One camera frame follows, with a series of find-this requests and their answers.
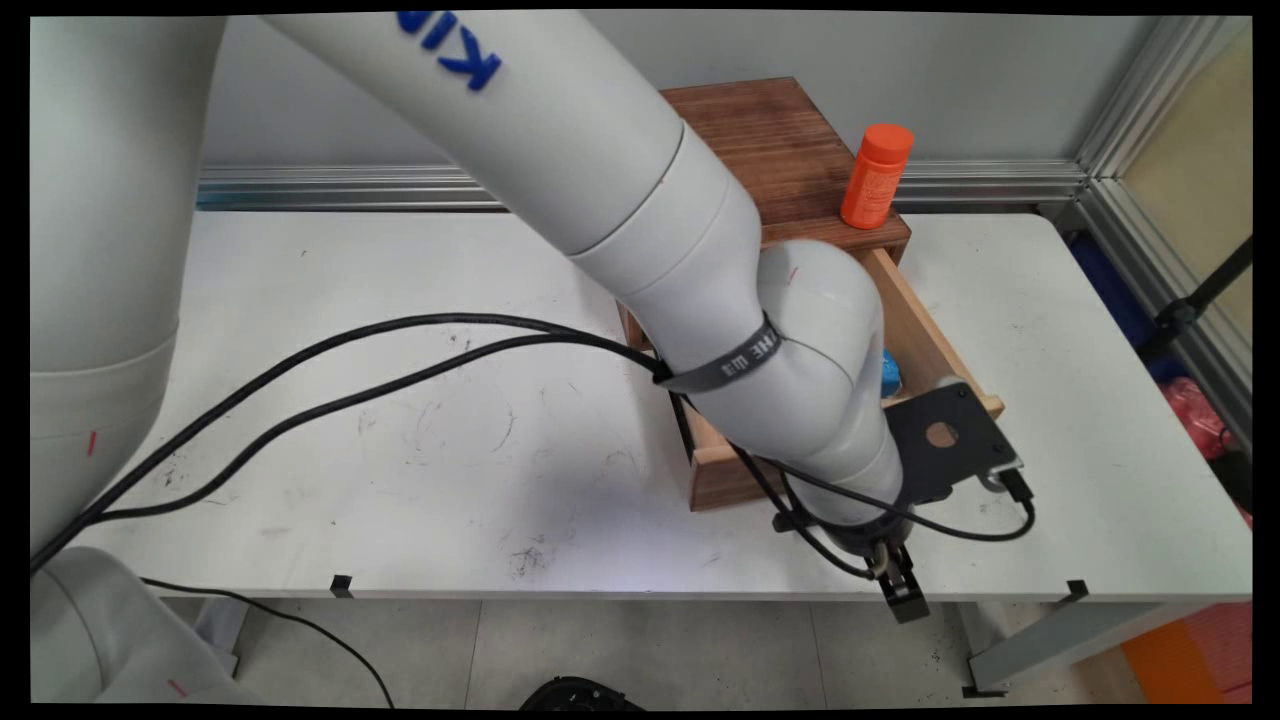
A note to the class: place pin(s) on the black stand bar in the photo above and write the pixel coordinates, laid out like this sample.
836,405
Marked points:
1195,300

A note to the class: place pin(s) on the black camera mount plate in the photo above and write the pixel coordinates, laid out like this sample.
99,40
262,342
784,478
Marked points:
970,425

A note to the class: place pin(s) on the blue object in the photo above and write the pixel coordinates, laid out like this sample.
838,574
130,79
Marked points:
891,375

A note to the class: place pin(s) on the blue bin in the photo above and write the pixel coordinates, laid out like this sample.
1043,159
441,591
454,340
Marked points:
1110,290

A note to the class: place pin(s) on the wooden drawer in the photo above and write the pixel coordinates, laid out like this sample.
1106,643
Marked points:
925,330

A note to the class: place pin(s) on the brown wooden cabinet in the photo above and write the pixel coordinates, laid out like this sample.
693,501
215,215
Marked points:
780,140

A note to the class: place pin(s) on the red bag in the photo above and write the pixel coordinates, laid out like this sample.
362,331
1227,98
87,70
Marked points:
1195,415

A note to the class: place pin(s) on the white table leg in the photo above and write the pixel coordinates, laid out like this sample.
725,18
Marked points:
1080,640

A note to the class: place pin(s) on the aluminium wall rail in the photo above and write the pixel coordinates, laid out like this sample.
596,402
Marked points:
330,187

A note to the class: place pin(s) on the orange plastic bottle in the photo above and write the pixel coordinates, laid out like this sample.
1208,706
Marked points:
875,180

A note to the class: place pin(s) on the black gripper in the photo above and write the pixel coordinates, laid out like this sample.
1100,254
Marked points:
868,540

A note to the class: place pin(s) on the aluminium corner frame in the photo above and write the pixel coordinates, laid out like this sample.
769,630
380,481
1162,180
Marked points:
1140,200

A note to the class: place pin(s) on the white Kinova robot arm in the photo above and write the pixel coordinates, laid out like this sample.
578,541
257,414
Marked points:
600,150

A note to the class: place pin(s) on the black table edge clip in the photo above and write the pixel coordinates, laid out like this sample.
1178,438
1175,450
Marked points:
342,586
1076,591

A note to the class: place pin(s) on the black round floor object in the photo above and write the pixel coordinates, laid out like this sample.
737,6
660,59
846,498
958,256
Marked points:
580,696

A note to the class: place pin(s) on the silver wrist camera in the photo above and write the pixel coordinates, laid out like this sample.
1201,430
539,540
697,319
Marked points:
1005,475

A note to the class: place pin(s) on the orange box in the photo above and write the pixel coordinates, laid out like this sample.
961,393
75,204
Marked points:
1190,655

